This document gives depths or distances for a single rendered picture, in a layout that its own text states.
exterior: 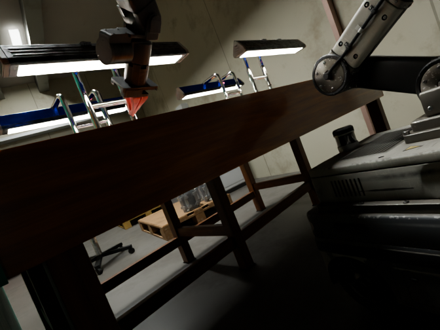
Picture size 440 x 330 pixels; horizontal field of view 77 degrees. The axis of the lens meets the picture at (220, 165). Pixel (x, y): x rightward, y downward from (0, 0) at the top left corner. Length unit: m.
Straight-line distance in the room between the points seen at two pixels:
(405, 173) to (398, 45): 2.12
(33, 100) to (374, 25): 7.03
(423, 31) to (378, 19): 1.63
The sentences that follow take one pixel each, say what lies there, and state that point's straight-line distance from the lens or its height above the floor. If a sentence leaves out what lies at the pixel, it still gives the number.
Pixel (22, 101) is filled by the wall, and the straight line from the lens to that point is 7.43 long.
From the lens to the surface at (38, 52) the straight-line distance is 0.96.
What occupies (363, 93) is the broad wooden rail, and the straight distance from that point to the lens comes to 1.63.
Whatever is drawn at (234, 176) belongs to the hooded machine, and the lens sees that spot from 3.99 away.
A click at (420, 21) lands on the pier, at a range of 2.53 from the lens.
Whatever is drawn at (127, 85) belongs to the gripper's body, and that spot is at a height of 0.87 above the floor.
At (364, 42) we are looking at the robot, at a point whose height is 0.77.
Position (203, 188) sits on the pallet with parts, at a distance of 2.99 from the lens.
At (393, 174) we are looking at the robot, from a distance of 0.78.
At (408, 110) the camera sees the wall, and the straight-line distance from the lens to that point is 2.85.
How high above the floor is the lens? 0.64
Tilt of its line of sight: 3 degrees down
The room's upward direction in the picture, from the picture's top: 22 degrees counter-clockwise
